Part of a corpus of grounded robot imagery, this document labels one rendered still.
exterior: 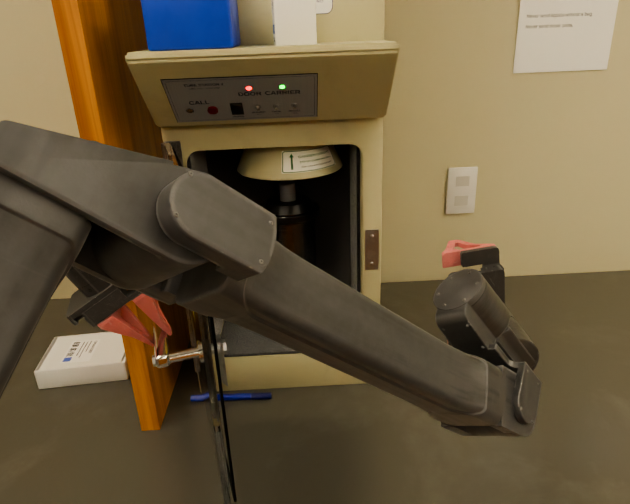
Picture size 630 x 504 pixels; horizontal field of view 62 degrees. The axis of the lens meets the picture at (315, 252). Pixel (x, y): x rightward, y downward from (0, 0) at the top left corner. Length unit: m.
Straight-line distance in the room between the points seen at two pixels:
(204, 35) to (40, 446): 0.67
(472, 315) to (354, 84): 0.33
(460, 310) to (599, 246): 1.01
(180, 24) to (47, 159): 0.41
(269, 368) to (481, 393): 0.51
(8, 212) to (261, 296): 0.15
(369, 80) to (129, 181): 0.45
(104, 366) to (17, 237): 0.79
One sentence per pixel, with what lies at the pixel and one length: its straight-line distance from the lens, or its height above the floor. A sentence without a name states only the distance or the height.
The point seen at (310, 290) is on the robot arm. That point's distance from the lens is 0.36.
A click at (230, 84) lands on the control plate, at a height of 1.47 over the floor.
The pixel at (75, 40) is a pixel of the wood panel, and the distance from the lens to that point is 0.72.
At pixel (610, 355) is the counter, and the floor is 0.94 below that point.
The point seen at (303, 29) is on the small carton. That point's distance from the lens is 0.68.
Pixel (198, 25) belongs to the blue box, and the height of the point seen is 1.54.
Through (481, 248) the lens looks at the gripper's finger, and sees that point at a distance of 0.67.
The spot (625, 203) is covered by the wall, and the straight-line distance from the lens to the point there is 1.50.
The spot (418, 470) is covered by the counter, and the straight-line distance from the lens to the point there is 0.83.
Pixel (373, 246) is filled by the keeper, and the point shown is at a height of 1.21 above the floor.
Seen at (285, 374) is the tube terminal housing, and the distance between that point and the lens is 0.95.
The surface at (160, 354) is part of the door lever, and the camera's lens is 0.60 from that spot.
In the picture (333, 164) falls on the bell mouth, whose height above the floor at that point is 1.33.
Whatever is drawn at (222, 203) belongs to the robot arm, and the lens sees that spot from 0.30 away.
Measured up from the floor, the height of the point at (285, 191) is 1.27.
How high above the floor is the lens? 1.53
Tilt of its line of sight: 23 degrees down
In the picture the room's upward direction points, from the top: 2 degrees counter-clockwise
